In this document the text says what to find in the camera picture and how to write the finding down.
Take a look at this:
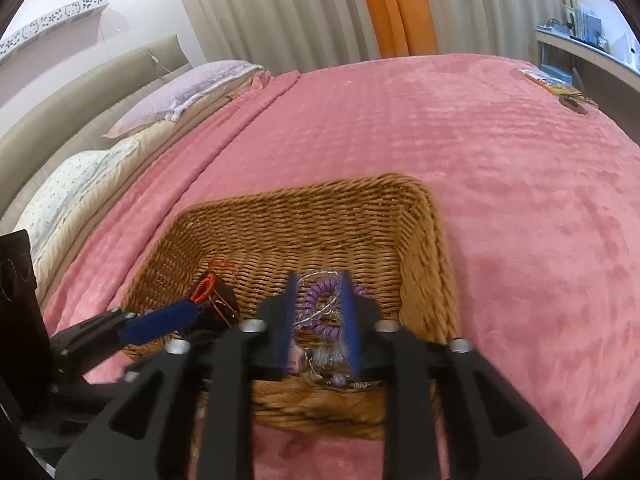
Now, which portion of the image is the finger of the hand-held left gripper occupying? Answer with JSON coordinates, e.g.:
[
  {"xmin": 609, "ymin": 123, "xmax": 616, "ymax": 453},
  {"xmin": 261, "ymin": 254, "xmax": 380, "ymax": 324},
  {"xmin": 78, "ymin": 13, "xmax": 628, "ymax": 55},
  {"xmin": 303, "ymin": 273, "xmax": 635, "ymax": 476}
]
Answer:
[{"xmin": 50, "ymin": 300, "xmax": 202, "ymax": 373}]

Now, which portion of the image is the orange curtain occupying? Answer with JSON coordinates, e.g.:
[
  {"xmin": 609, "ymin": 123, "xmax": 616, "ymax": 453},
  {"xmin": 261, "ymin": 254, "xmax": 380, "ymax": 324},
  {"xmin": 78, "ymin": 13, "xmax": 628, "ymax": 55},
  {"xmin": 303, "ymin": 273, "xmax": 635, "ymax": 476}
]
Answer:
[{"xmin": 354, "ymin": 0, "xmax": 439, "ymax": 59}]

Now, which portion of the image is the colourful paper packet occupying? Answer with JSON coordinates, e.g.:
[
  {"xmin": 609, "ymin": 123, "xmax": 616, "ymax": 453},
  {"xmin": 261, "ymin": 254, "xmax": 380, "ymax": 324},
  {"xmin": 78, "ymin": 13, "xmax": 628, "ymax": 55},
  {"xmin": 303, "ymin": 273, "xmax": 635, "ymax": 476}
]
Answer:
[{"xmin": 517, "ymin": 67, "xmax": 577, "ymax": 97}]

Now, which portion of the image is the white patterned wall shelf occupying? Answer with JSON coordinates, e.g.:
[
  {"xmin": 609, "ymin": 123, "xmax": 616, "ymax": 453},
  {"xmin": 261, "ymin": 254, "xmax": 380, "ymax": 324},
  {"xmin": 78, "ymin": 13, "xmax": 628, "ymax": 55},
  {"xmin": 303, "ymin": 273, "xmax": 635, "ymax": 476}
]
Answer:
[{"xmin": 0, "ymin": 0, "xmax": 110, "ymax": 57}]

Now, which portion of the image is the white floral pillow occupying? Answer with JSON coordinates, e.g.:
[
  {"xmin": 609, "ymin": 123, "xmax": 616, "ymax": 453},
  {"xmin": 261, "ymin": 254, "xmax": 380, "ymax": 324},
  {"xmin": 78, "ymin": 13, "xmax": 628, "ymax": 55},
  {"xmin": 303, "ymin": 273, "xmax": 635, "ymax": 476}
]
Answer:
[{"xmin": 10, "ymin": 137, "xmax": 142, "ymax": 257}]

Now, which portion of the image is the beige curtain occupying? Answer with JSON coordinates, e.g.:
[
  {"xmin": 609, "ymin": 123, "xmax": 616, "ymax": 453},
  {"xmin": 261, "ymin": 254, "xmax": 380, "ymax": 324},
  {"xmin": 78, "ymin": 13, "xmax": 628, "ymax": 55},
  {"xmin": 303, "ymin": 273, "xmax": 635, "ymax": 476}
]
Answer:
[
  {"xmin": 169, "ymin": 0, "xmax": 387, "ymax": 74},
  {"xmin": 414, "ymin": 0, "xmax": 577, "ymax": 62}
]

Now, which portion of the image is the beige padded headboard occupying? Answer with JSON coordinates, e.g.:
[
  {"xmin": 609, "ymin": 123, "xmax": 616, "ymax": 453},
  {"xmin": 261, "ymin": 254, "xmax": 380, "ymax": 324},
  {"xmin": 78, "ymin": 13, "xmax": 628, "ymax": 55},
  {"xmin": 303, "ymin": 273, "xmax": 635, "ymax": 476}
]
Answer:
[{"xmin": 0, "ymin": 35, "xmax": 194, "ymax": 222}]

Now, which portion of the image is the red cord bracelet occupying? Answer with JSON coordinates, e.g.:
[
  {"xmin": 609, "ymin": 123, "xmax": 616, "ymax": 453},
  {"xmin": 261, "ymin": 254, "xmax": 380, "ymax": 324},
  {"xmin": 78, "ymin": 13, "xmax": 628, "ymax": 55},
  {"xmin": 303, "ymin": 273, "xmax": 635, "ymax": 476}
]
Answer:
[{"xmin": 191, "ymin": 259, "xmax": 237, "ymax": 307}]

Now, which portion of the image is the white desk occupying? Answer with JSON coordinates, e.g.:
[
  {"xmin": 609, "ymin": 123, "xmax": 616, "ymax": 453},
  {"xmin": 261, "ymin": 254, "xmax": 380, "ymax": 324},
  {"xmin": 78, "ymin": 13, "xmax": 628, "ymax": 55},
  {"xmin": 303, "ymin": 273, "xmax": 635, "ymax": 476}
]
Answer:
[{"xmin": 535, "ymin": 24, "xmax": 640, "ymax": 92}]

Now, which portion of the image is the brown wicker basket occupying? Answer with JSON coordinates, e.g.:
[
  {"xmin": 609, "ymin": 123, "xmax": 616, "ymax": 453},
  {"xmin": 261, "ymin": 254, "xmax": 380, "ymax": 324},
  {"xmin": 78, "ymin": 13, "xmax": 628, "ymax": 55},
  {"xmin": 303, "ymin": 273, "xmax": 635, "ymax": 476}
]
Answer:
[{"xmin": 121, "ymin": 173, "xmax": 462, "ymax": 442}]

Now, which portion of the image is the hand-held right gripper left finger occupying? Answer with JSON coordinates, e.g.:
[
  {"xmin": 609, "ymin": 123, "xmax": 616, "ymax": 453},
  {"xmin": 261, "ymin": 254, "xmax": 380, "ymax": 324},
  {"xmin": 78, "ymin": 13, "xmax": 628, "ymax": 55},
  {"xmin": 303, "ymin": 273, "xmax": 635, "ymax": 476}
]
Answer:
[{"xmin": 55, "ymin": 272, "xmax": 301, "ymax": 480}]

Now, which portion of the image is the purple spiral hair tie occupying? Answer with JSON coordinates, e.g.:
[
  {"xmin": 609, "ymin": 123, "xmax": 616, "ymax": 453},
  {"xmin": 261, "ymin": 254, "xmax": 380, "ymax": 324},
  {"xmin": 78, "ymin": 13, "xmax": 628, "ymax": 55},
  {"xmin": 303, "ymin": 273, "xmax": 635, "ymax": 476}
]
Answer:
[{"xmin": 299, "ymin": 280, "xmax": 372, "ymax": 342}]

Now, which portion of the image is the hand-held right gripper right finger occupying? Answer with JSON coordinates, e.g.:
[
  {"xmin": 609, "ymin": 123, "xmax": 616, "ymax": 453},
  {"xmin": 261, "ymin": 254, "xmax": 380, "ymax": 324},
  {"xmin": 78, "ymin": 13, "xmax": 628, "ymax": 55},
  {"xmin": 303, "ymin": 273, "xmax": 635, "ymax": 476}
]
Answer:
[{"xmin": 337, "ymin": 270, "xmax": 584, "ymax": 480}]

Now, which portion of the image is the row of books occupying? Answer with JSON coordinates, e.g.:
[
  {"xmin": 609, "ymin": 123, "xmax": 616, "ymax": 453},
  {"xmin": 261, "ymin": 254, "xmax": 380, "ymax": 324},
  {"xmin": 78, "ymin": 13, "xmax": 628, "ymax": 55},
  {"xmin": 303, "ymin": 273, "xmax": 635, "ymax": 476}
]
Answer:
[{"xmin": 562, "ymin": 3, "xmax": 609, "ymax": 47}]

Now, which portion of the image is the dark brown hair accessory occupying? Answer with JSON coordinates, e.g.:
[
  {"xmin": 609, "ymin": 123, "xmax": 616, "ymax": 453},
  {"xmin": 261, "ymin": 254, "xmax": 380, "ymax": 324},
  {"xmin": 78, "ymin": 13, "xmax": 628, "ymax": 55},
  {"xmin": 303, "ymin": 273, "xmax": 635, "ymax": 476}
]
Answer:
[{"xmin": 559, "ymin": 96, "xmax": 599, "ymax": 114}]

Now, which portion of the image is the lilac pillow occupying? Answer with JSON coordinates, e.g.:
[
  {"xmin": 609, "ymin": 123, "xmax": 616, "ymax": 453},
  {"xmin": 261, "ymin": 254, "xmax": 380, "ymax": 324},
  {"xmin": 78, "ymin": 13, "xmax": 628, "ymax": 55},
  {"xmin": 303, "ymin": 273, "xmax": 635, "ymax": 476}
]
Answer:
[{"xmin": 102, "ymin": 60, "xmax": 267, "ymax": 139}]

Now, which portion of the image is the black hair claw clip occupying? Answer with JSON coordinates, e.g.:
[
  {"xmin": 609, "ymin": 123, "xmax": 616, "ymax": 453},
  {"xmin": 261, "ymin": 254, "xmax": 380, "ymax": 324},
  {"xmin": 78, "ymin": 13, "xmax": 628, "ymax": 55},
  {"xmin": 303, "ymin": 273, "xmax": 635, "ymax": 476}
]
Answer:
[{"xmin": 197, "ymin": 280, "xmax": 242, "ymax": 333}]

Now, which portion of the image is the beige duvet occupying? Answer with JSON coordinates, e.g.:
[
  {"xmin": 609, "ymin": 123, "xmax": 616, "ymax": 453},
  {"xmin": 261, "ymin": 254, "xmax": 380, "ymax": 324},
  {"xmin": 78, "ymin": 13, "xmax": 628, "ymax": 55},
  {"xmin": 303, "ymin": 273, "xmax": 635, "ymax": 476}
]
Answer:
[{"xmin": 30, "ymin": 67, "xmax": 274, "ymax": 302}]

